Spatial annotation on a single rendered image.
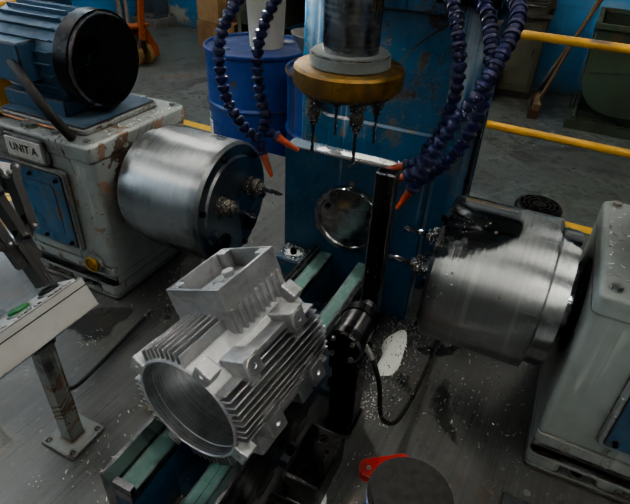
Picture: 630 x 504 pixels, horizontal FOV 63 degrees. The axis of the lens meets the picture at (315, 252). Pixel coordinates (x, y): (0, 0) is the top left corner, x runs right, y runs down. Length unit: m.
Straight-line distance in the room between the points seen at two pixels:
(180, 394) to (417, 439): 0.41
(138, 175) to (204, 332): 0.45
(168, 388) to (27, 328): 0.20
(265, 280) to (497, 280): 0.33
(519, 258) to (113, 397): 0.73
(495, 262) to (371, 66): 0.34
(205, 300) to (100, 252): 0.54
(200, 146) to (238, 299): 0.41
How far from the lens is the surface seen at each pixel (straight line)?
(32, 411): 1.05
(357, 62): 0.82
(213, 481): 0.75
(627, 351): 0.80
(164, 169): 1.00
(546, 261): 0.80
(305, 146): 1.04
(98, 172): 1.07
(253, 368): 0.63
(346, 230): 1.06
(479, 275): 0.79
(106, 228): 1.13
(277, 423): 0.69
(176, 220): 0.98
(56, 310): 0.81
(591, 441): 0.92
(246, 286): 0.68
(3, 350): 0.78
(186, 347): 0.65
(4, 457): 1.01
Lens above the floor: 1.55
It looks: 35 degrees down
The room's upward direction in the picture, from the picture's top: 3 degrees clockwise
